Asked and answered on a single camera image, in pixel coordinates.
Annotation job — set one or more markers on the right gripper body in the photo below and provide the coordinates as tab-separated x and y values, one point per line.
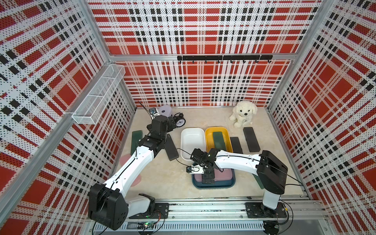
205	169

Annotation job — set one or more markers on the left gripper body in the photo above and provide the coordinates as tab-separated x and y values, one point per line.
169	128

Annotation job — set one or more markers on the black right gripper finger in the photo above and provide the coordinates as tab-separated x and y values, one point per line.
205	178
211	176

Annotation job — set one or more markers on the pink pencil case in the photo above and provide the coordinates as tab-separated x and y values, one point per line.
226	174
125	160

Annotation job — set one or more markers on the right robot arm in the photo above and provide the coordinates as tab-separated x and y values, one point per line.
271	171

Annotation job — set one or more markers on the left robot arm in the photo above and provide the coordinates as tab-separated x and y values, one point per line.
108	204

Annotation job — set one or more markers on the dark teal storage box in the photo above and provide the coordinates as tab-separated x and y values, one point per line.
216	184

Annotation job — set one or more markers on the yellow storage box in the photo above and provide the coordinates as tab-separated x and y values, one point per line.
209	138

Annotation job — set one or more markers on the green case in yellow box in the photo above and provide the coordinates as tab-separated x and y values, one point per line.
219	142

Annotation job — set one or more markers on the dark green pencil case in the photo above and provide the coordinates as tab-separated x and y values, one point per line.
136	137

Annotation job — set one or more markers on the white storage box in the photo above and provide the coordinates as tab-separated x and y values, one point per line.
192	138

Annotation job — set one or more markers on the dark grey pencil case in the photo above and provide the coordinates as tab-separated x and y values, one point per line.
170	149

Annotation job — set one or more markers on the black pencil case near yellow box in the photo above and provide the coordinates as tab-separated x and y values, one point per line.
236	145

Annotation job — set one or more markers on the black pencil case far right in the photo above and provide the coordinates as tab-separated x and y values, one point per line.
251	139

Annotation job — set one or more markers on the green pencil case right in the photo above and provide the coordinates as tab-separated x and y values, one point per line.
258	180

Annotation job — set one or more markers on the lilac plastic container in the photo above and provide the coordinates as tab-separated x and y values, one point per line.
165	110

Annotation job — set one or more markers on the black alarm clock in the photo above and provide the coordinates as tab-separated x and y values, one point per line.
179	120

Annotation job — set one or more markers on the white plush dog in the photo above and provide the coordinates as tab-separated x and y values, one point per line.
243	114

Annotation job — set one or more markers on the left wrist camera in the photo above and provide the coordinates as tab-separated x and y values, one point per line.
153	112

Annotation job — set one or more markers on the metal base rail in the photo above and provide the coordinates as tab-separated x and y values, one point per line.
292	216

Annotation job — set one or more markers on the white wire basket shelf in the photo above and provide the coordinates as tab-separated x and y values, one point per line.
92	107

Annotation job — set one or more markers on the black hook rail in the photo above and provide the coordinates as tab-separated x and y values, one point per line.
217	58

